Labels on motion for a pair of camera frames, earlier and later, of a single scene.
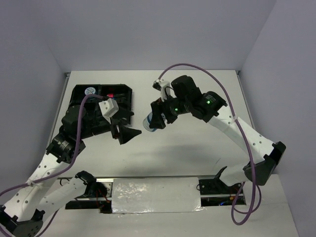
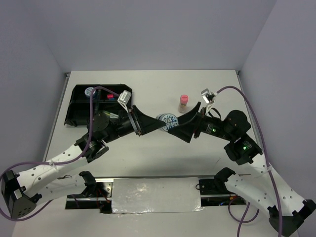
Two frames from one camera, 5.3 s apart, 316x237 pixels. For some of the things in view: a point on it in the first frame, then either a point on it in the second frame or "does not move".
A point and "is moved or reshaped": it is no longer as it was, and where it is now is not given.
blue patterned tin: (146, 122) is moved or reshaped
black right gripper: (210, 192) does not move
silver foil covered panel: (134, 195) does not move
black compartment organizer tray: (93, 118) does not move
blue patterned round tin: (90, 90) does not move
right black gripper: (160, 112) -> (191, 122)
